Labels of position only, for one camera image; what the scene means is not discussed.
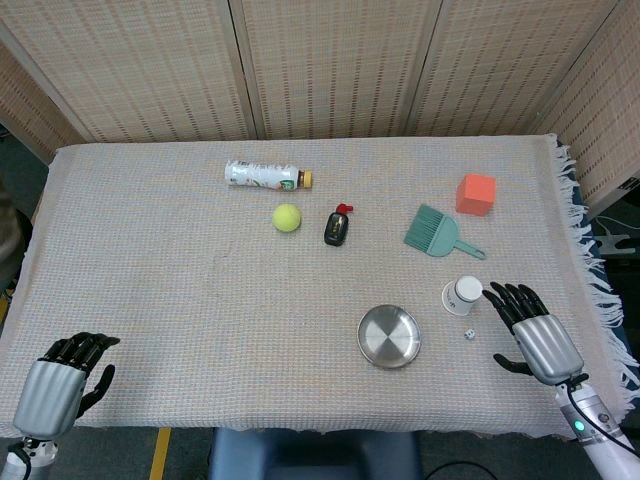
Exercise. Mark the round metal dish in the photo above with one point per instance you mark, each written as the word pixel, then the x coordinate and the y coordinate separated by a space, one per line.
pixel 390 337

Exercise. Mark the woven folding screen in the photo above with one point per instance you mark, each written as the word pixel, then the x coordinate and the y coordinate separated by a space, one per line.
pixel 350 65

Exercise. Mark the orange foam cube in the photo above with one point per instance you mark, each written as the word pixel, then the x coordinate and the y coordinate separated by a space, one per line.
pixel 475 196

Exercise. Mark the white paper cup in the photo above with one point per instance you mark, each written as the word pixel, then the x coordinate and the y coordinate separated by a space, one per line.
pixel 460 297

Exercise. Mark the teal hand brush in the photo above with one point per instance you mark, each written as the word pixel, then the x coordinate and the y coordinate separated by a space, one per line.
pixel 432 232

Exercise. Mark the small white die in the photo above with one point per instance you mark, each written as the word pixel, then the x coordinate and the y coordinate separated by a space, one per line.
pixel 469 334

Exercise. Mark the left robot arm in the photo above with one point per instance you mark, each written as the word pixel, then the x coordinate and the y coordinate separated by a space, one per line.
pixel 35 460

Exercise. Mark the beige waffle-weave tablecloth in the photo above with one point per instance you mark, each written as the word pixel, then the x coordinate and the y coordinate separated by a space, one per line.
pixel 200 300

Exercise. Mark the yellow tennis ball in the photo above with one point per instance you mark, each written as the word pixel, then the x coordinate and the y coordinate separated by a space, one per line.
pixel 287 218

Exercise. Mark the white metal bracket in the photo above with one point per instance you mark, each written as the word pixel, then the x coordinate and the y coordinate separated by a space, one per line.
pixel 612 243

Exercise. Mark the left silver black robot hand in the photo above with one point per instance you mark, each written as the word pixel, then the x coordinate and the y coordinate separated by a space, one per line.
pixel 47 395

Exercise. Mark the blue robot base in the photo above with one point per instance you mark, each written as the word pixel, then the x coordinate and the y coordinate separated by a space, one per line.
pixel 300 455

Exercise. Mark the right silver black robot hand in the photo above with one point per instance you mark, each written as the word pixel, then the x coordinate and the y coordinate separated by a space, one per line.
pixel 547 345

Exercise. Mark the white plastic drink bottle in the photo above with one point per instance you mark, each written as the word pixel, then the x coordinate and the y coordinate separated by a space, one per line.
pixel 255 175

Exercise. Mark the black red-capped sauce bottle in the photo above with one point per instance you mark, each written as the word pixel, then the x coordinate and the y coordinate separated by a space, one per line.
pixel 335 227

